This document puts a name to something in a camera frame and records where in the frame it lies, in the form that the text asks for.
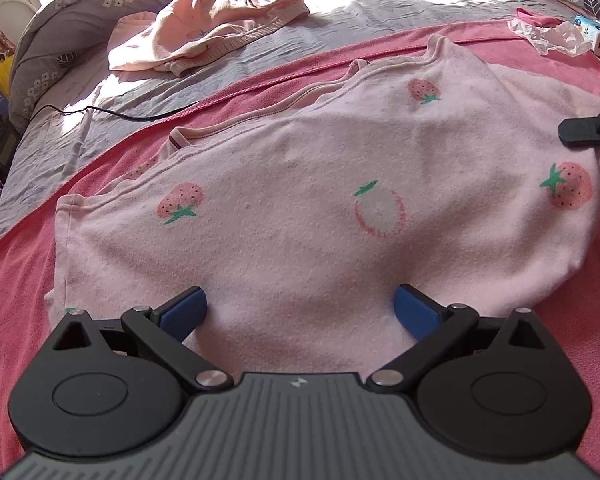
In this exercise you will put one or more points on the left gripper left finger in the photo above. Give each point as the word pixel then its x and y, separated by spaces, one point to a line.
pixel 99 388

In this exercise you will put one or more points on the pink fleece blanket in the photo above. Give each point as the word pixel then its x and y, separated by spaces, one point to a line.
pixel 572 313

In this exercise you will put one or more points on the pink strawberry print shirt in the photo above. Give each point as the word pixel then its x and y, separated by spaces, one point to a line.
pixel 301 220

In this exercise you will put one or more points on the grey patterned bed sheet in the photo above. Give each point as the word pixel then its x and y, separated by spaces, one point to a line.
pixel 68 106

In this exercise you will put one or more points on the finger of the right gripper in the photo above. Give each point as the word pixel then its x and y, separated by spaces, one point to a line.
pixel 580 132

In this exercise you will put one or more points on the yellow shopping bag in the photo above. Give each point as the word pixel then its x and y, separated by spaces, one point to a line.
pixel 5 68

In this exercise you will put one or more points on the white pink crumpled garment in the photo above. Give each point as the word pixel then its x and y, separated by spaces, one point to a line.
pixel 565 38

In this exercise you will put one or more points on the purple patterned duvet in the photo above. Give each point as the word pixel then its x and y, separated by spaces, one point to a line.
pixel 67 32

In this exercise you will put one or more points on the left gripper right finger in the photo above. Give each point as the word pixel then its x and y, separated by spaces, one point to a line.
pixel 498 389

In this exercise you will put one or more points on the pink strawberry pajama pants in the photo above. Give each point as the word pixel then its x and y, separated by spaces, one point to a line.
pixel 188 34

